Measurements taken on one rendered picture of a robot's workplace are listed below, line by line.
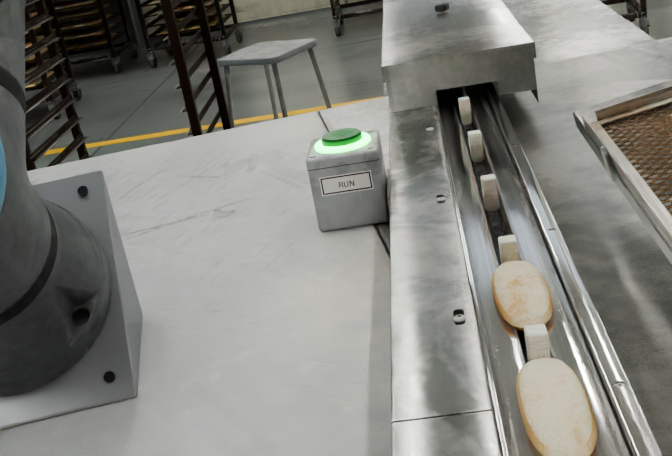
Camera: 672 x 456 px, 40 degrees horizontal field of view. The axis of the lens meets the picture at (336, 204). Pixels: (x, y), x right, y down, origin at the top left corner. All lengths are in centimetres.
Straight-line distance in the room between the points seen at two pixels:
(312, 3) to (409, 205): 695
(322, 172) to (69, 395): 32
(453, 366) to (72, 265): 28
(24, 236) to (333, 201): 37
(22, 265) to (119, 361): 13
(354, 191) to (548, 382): 39
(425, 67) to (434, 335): 56
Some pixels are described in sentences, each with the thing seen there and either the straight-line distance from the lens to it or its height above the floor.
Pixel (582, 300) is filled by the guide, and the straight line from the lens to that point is 62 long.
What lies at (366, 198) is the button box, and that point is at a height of 85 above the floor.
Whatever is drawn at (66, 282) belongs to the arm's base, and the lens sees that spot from 66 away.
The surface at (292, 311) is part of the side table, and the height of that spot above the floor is 82.
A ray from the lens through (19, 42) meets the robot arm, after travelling 64.
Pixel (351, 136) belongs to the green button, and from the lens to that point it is 88.
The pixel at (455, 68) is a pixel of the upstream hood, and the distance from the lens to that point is 110.
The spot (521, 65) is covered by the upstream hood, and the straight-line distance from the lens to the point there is 111.
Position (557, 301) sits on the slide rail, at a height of 85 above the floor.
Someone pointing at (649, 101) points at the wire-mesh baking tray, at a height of 90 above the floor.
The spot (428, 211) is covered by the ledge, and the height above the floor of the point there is 86.
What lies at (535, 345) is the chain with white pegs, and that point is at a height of 86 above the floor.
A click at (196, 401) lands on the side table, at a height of 82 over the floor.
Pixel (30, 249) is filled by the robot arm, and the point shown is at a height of 96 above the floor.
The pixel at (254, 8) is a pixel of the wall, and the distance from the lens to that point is 779.
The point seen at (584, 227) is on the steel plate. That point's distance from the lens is 83.
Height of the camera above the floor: 115
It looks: 20 degrees down
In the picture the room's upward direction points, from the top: 11 degrees counter-clockwise
